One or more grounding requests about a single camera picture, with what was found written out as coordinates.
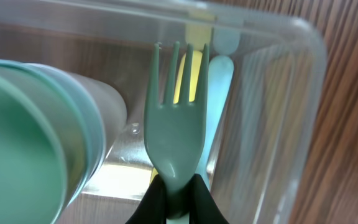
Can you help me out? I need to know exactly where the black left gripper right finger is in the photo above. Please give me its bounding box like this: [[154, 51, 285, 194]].
[[188, 174, 229, 224]]

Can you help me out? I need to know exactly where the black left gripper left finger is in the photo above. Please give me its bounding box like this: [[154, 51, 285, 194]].
[[126, 175, 167, 224]]

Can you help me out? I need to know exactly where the green plastic fork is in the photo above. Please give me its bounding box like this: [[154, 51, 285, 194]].
[[143, 41, 210, 224]]

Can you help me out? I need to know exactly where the blue plastic cup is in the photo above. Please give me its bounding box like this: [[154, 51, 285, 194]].
[[0, 60, 106, 205]]

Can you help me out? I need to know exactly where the pink plastic cup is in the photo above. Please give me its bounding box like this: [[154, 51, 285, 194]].
[[69, 73, 127, 153]]

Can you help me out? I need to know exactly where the light blue plastic fork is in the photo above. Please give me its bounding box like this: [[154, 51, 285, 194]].
[[196, 55, 234, 190]]

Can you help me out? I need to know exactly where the green plastic cup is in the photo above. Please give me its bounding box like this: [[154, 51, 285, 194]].
[[0, 65, 86, 223]]

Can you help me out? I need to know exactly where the yellow plastic fork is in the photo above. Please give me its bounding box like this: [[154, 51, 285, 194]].
[[149, 49, 203, 184]]

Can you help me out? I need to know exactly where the clear plastic container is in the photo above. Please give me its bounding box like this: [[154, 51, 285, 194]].
[[0, 1, 326, 223]]

